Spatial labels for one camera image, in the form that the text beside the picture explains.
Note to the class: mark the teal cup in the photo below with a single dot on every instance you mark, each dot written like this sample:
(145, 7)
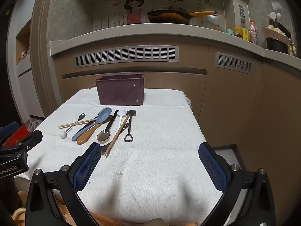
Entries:
(229, 31)

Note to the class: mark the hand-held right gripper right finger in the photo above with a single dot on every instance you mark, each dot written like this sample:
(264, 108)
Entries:
(211, 167)

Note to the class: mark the yellow box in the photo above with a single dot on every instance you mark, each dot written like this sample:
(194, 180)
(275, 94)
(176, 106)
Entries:
(245, 34)

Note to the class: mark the white wall box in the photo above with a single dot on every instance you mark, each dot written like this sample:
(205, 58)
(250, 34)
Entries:
(237, 2)

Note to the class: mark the yellow-lidded jar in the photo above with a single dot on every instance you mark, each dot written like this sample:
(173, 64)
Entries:
(237, 31)

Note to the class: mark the tan woven basket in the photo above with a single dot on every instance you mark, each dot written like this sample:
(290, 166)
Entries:
(21, 216)

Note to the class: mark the brown wooden spoon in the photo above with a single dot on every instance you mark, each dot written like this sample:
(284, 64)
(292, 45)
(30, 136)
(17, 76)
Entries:
(85, 136)

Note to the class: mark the black pot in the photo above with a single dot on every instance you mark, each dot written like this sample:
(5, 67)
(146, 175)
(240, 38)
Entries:
(277, 46)

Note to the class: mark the grey stone countertop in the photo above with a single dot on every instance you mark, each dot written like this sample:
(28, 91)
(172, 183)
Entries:
(141, 35)

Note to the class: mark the white shelf cabinet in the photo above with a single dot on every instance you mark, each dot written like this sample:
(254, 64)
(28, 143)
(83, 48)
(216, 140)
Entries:
(25, 84)

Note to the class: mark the white textured table cloth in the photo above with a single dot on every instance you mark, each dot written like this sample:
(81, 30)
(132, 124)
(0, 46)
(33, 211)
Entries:
(152, 169)

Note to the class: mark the long grey vent grille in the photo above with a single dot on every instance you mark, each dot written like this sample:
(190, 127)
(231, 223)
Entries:
(127, 55)

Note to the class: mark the metal spoon with white ball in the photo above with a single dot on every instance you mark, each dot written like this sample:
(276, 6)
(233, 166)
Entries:
(70, 128)

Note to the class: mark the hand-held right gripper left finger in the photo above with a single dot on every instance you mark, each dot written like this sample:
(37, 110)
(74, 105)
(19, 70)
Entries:
(87, 167)

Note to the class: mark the pair of pale slippers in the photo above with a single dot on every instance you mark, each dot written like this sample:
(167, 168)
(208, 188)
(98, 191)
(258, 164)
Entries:
(34, 125)

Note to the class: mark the clear bottle orange cap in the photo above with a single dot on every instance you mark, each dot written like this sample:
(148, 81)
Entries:
(253, 33)

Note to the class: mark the black holder with white ladles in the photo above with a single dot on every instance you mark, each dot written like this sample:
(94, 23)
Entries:
(281, 24)

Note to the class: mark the short grey vent grille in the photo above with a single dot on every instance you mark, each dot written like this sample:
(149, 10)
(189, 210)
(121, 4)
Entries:
(234, 63)

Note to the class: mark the maroon plastic utensil container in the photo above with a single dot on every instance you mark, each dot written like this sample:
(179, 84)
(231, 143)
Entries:
(120, 90)

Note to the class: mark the black shovel-shaped spoon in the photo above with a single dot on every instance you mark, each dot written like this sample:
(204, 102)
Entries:
(130, 122)

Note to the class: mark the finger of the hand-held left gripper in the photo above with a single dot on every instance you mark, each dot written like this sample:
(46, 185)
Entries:
(8, 129)
(31, 139)

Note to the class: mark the blue-grey plastic rice spoon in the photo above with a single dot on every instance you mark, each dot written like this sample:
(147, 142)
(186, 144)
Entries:
(101, 119)

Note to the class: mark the wooden chopstick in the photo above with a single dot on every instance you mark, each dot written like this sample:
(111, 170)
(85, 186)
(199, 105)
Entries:
(115, 139)
(77, 123)
(120, 131)

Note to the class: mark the white plastic spoon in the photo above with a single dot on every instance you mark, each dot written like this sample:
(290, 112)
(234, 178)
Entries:
(120, 117)

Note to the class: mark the cartoon kitchen wall poster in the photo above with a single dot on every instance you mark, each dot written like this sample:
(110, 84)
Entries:
(134, 7)

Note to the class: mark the red floor mat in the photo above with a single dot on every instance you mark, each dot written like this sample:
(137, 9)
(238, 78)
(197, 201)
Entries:
(14, 138)

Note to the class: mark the wooden kitchen cabinet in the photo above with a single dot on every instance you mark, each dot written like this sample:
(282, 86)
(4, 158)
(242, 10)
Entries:
(223, 103)

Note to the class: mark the glass pot lid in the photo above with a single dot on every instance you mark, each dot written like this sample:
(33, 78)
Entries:
(211, 21)

